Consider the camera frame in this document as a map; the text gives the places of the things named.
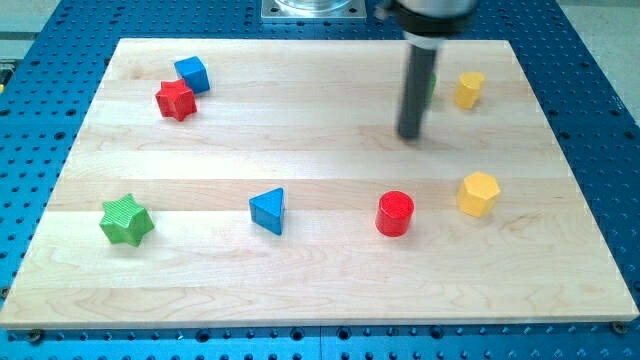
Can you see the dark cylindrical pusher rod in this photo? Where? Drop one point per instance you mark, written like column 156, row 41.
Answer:
column 417, row 88

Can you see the yellow hexagon block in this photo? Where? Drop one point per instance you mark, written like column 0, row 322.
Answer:
column 478, row 194

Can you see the robot arm silver black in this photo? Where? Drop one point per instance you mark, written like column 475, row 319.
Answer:
column 425, row 24

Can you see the green block behind pusher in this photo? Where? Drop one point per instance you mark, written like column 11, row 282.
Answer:
column 433, row 83

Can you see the yellow heart block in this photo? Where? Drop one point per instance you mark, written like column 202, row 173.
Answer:
column 468, row 89

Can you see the wooden board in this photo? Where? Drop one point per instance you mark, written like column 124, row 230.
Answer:
column 316, row 118

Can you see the red cylinder block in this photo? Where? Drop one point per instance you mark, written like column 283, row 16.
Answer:
column 394, row 213

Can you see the blue perforated metal table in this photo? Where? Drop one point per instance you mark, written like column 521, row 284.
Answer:
column 580, row 58

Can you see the blue triangle block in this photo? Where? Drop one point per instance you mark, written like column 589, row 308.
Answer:
column 267, row 210

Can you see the blue cube block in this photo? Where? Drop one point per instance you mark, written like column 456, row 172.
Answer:
column 194, row 73

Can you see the red star block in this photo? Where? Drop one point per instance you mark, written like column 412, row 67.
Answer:
column 176, row 99

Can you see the green star block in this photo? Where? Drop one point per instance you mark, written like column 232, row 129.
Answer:
column 125, row 221

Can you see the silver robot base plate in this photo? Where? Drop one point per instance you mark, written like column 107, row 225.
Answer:
column 313, row 9

